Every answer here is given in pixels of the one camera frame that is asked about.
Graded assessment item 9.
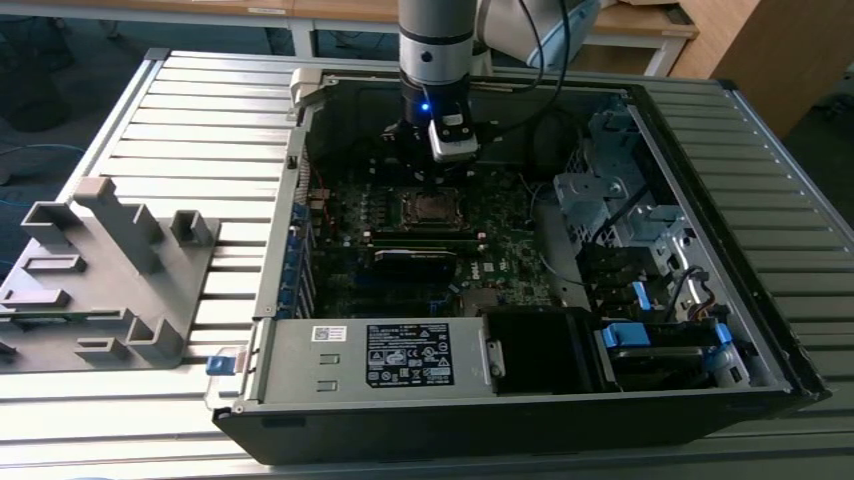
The black hard disk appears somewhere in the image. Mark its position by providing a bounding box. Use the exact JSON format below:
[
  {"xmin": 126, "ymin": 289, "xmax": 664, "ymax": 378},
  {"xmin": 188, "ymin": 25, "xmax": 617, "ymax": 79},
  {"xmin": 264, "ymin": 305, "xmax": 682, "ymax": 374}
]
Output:
[{"xmin": 607, "ymin": 347, "xmax": 708, "ymax": 392}]

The silver power supply unit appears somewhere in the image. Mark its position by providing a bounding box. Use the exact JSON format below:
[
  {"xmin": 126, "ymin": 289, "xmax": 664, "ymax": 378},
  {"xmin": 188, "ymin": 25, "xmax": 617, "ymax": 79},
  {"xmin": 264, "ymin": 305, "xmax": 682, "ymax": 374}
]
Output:
[{"xmin": 236, "ymin": 315, "xmax": 501, "ymax": 401}]

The black open PC case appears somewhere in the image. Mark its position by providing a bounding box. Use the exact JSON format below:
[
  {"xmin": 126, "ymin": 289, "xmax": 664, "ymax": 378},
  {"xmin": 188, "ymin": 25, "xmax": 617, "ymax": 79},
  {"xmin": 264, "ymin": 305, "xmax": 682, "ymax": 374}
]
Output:
[{"xmin": 202, "ymin": 67, "xmax": 834, "ymax": 466}]

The grey plastic cable guide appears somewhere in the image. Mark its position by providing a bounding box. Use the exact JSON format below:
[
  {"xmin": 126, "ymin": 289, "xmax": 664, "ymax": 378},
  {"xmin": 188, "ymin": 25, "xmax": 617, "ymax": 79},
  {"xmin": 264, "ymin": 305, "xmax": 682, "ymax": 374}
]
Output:
[{"xmin": 529, "ymin": 199, "xmax": 588, "ymax": 309}]

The small black graphics card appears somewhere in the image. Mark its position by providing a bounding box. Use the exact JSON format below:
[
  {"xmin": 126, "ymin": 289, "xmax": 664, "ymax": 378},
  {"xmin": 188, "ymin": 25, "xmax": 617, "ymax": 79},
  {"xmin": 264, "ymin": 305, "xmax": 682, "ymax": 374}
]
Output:
[{"xmin": 371, "ymin": 248, "xmax": 460, "ymax": 287}]

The beige case latch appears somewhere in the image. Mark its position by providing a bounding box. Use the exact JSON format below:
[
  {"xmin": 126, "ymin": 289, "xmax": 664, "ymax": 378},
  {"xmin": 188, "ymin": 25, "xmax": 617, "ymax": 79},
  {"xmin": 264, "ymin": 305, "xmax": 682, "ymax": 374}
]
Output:
[{"xmin": 287, "ymin": 67, "xmax": 333, "ymax": 121}]

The brown chipset heatsink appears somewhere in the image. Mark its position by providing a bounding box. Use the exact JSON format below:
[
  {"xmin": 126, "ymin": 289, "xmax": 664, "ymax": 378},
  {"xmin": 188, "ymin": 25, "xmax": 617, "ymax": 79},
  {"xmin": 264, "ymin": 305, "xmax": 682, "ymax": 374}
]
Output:
[{"xmin": 459, "ymin": 288, "xmax": 500, "ymax": 317}]

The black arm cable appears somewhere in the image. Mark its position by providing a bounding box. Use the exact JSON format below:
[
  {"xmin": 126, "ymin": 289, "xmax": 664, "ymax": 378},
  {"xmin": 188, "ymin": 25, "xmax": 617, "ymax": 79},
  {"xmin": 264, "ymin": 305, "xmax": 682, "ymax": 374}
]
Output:
[
  {"xmin": 476, "ymin": 0, "xmax": 569, "ymax": 146},
  {"xmin": 503, "ymin": 0, "xmax": 541, "ymax": 96}
]

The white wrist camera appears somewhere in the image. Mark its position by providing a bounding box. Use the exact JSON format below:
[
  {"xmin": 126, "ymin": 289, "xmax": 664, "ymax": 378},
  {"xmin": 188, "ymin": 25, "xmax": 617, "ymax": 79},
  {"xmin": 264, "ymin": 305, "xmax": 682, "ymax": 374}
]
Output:
[{"xmin": 425, "ymin": 113, "xmax": 481, "ymax": 164}]

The black drive wire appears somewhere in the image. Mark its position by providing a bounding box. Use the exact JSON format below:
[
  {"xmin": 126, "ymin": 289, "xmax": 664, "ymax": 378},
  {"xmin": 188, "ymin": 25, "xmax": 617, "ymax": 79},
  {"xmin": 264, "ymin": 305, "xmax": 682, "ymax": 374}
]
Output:
[{"xmin": 669, "ymin": 267, "xmax": 708, "ymax": 321}]

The wooden cabinet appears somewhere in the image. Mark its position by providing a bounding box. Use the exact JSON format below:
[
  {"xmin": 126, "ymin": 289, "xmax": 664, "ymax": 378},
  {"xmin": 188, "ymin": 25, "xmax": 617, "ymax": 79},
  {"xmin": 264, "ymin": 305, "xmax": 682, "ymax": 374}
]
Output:
[{"xmin": 668, "ymin": 0, "xmax": 854, "ymax": 139}]

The tall blue drive clip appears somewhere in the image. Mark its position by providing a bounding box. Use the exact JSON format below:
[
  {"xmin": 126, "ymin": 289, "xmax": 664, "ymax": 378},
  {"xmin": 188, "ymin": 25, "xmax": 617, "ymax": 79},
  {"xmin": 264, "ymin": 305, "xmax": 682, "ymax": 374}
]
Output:
[{"xmin": 711, "ymin": 322, "xmax": 738, "ymax": 374}]

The wide blue drive latch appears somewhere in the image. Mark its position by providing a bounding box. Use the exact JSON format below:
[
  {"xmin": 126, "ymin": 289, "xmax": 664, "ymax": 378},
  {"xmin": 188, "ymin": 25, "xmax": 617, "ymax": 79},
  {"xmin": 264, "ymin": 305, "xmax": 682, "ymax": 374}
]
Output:
[{"xmin": 599, "ymin": 322, "xmax": 649, "ymax": 350}]

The green motherboard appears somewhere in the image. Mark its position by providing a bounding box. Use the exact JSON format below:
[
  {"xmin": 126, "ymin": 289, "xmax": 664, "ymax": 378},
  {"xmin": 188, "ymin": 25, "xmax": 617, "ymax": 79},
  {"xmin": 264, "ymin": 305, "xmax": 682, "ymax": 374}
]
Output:
[{"xmin": 305, "ymin": 169, "xmax": 568, "ymax": 319}]

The silver metal drive cage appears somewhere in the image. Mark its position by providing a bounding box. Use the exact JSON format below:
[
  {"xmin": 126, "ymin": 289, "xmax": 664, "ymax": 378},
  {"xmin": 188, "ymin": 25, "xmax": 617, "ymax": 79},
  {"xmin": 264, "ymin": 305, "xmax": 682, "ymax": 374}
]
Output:
[{"xmin": 551, "ymin": 107, "xmax": 699, "ymax": 281}]

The black RAM slot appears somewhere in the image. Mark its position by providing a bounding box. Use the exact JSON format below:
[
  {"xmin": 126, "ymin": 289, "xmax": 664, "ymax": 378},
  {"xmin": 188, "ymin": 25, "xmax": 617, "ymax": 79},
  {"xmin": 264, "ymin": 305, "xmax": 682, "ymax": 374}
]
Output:
[
  {"xmin": 368, "ymin": 238, "xmax": 483, "ymax": 251},
  {"xmin": 369, "ymin": 229, "xmax": 476, "ymax": 241}
]

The grey plastic parts rack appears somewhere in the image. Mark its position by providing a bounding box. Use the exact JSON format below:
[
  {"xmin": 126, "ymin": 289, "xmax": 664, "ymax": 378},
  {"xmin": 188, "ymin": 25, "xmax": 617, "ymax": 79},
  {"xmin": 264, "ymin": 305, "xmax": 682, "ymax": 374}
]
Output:
[{"xmin": 0, "ymin": 175, "xmax": 222, "ymax": 374}]

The blue floor cable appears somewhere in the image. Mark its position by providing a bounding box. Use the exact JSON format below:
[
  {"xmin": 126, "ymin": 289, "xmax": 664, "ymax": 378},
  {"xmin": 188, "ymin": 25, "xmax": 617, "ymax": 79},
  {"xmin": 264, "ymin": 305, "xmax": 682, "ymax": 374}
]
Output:
[{"xmin": 0, "ymin": 142, "xmax": 86, "ymax": 157}]

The wooden desk white frame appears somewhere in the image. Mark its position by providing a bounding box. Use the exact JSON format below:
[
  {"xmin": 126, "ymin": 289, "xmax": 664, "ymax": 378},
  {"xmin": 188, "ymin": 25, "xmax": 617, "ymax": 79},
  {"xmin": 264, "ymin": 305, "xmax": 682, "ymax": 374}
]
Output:
[{"xmin": 0, "ymin": 0, "xmax": 700, "ymax": 77}]

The silver CPU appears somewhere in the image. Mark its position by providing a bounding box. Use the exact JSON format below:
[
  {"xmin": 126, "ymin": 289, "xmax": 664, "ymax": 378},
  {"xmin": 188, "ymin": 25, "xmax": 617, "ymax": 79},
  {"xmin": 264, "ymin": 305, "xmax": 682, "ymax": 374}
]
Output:
[{"xmin": 407, "ymin": 192, "xmax": 456, "ymax": 222}]

